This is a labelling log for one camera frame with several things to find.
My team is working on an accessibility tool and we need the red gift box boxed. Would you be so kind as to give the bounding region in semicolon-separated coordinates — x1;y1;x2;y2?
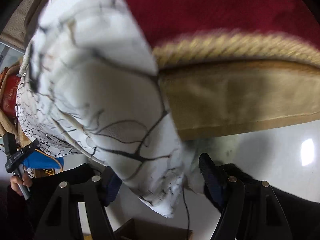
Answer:
1;75;21;118

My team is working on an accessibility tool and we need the bright red blanket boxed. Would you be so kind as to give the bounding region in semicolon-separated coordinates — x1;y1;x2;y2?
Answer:
125;0;319;54

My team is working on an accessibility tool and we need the beige patterned curtain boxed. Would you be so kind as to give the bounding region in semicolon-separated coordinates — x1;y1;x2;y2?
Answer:
1;0;48;51

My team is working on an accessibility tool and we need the white black-patterned coat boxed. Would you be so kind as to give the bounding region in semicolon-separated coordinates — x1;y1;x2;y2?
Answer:
16;0;207;218

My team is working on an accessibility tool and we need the tan cloth drape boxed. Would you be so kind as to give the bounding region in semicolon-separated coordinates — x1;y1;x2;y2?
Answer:
0;61;31;147

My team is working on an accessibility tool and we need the thin black cable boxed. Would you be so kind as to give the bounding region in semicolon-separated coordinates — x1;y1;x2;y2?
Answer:
182;187;192;240

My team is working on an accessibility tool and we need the blue bag with orange cord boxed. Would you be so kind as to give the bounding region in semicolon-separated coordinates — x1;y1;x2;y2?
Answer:
22;150;64;171

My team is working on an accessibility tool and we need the person's left hand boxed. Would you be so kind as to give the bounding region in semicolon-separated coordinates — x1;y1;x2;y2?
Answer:
10;171;33;196

